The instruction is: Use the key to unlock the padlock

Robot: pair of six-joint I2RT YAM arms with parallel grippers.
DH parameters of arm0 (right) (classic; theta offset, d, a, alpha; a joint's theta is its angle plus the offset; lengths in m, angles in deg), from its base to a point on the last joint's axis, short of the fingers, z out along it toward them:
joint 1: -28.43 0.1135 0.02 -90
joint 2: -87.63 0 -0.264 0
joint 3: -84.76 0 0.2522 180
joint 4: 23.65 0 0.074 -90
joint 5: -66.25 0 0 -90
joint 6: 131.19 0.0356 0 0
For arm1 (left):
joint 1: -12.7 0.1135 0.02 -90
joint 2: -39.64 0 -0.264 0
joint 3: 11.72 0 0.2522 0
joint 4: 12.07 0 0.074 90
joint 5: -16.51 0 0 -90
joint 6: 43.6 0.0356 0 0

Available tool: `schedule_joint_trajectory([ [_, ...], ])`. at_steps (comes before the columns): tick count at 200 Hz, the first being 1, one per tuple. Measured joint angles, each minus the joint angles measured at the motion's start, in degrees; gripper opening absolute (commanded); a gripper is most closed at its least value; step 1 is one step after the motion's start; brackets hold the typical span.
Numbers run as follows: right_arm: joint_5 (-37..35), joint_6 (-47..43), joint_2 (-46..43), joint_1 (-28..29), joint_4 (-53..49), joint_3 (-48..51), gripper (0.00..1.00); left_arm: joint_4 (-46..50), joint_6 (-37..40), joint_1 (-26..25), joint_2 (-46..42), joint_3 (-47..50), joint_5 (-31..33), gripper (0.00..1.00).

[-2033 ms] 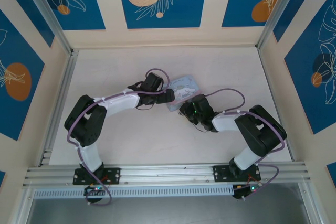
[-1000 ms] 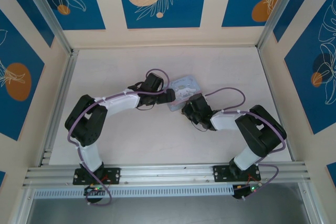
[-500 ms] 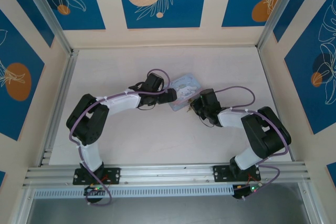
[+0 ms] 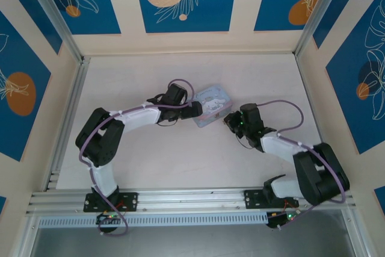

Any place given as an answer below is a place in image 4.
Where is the cartoon print tin box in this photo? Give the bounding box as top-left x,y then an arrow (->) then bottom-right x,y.
191,84 -> 233,128

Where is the grey steel panel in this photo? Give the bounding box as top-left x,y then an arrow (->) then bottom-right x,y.
28,223 -> 359,257

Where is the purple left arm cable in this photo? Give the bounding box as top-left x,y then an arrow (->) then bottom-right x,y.
78,78 -> 196,237

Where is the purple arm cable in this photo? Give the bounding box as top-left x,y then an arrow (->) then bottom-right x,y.
78,78 -> 196,237
257,100 -> 347,231

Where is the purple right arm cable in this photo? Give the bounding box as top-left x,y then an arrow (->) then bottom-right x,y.
257,100 -> 347,231

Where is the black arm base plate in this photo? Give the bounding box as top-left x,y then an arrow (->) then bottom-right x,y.
244,189 -> 300,209
83,192 -> 139,212

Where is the aluminium table side rail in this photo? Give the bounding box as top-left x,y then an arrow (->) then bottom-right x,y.
293,54 -> 340,186
45,57 -> 91,193

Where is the aluminium cross rail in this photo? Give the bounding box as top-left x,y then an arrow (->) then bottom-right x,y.
25,185 -> 357,218

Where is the grey slotted cable duct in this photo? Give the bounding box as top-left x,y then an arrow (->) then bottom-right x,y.
37,212 -> 270,229

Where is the aluminium frame post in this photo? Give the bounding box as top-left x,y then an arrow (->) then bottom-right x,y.
21,0 -> 85,63
294,0 -> 351,59

